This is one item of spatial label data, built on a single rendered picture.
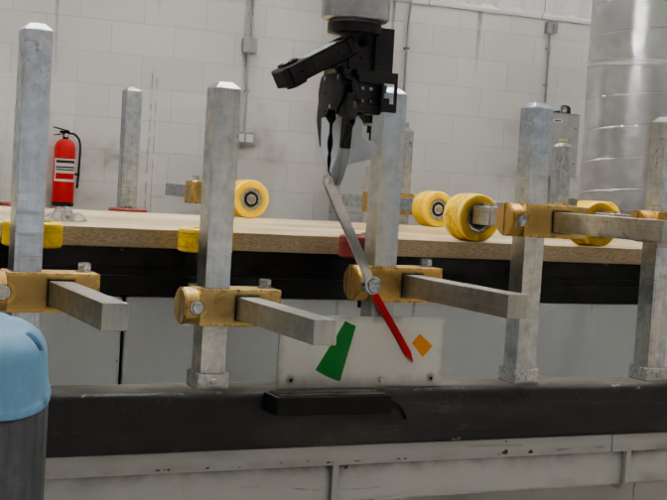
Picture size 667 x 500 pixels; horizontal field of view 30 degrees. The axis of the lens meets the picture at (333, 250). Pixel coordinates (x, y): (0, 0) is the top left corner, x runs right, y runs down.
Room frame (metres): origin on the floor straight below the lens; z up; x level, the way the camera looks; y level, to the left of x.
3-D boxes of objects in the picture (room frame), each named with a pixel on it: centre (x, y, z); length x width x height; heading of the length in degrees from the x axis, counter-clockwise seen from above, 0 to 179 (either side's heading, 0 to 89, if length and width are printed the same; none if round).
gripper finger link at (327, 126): (1.66, -0.01, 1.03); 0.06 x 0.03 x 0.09; 116
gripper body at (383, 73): (1.65, -0.02, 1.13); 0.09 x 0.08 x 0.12; 116
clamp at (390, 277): (1.78, -0.09, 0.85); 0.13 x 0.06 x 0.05; 116
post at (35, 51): (1.54, 0.38, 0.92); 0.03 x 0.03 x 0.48; 26
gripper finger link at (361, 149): (1.64, -0.02, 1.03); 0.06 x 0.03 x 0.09; 116
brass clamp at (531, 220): (1.88, -0.31, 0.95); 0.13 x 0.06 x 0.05; 116
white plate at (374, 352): (1.73, -0.05, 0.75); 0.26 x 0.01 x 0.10; 116
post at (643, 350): (1.98, -0.52, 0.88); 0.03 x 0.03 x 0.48; 26
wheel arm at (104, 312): (1.52, 0.32, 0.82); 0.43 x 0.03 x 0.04; 26
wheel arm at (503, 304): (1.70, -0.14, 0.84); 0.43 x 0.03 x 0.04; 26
